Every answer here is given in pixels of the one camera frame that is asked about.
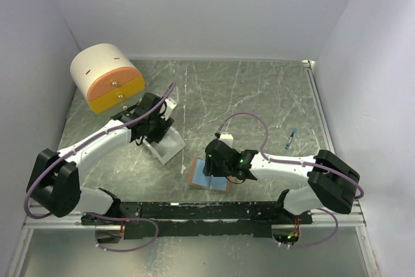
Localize pink blue card holder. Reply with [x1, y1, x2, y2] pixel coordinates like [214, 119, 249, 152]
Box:
[188, 158, 230, 193]

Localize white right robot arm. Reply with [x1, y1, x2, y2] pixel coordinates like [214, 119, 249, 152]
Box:
[204, 138, 362, 224]

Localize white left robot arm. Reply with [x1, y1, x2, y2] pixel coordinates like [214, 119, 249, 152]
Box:
[23, 93, 177, 224]

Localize white card tray box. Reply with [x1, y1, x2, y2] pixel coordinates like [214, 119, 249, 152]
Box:
[143, 127, 186, 165]

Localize blue pen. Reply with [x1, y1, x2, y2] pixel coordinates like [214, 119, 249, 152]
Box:
[285, 128, 297, 150]

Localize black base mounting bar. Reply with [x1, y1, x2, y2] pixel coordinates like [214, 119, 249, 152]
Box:
[80, 200, 312, 242]

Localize cream drawer cabinet orange fronts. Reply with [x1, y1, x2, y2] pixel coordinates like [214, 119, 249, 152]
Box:
[70, 43, 145, 115]

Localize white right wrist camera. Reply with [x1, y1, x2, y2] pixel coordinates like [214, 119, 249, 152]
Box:
[215, 132, 234, 147]

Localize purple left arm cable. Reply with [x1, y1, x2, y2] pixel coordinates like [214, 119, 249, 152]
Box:
[24, 81, 178, 219]

